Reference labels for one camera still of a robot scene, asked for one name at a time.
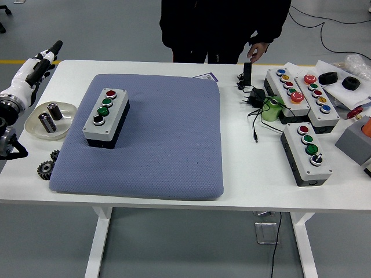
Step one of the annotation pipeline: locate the cream shallow dish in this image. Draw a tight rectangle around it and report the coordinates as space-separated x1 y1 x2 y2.
24 101 78 142

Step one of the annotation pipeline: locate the long black floor cable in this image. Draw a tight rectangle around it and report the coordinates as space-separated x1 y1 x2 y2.
285 0 371 63

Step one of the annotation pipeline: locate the five-button box blue button end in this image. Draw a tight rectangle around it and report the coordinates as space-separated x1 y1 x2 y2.
263 68 311 125

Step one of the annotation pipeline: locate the metal floor plate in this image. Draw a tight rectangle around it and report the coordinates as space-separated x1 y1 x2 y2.
254 221 281 246

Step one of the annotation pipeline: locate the black power adapter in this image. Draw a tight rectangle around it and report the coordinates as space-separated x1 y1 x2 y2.
239 87 266 109

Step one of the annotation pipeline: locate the orange cylinder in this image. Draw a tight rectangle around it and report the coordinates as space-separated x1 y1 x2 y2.
359 118 371 137

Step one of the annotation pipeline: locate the black foam ring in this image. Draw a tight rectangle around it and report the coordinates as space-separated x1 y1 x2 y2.
318 71 339 86
341 76 361 92

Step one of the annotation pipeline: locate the clear plastic bag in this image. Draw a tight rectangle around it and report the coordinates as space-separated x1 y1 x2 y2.
333 54 371 82

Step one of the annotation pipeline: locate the purple white card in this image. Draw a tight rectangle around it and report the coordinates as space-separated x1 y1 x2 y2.
193 72 219 83

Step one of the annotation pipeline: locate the dark metal cylinder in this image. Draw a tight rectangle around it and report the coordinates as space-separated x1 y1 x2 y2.
47 103 64 121
38 112 57 134

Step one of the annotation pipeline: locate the green plastic part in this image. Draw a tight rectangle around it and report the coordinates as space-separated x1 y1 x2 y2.
261 96 286 122

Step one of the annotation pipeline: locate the grey block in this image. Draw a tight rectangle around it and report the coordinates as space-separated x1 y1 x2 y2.
334 115 371 166

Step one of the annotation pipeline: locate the grey four-button control box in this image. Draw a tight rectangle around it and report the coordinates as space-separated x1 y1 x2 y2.
280 122 333 188
82 88 130 150

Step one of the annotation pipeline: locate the white paper sheet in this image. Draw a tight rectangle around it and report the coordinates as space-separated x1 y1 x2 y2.
314 60 371 111

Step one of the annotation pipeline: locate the person's left hand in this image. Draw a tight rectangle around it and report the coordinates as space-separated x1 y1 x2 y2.
246 42 268 64

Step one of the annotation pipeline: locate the white table leg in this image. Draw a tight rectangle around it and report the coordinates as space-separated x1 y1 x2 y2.
290 213 319 278
84 206 114 278

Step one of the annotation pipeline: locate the five-button box red mushroom end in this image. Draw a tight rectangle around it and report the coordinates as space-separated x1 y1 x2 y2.
294 74 340 134

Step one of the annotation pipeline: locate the large black gear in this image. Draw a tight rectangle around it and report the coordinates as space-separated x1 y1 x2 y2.
37 160 56 181

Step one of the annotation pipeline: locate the blue-grey textured mat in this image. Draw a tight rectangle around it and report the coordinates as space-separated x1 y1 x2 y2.
48 74 225 201

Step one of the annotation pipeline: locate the black upright device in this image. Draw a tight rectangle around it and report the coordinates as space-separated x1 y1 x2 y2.
242 61 252 86

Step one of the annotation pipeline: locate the black tangled cord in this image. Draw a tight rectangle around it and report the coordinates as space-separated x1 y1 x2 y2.
236 74 252 93

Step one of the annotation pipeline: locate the person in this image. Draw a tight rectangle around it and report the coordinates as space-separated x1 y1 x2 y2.
159 0 292 65

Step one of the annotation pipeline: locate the black chair base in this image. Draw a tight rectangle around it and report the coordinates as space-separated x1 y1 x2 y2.
0 5 13 34

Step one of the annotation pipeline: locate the white flat box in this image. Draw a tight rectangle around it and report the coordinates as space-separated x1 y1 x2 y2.
282 61 308 76

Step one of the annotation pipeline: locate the black adapter cable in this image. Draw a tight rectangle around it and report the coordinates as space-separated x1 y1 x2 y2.
247 98 286 143

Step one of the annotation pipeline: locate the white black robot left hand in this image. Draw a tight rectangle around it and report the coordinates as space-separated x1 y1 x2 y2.
0 40 63 110

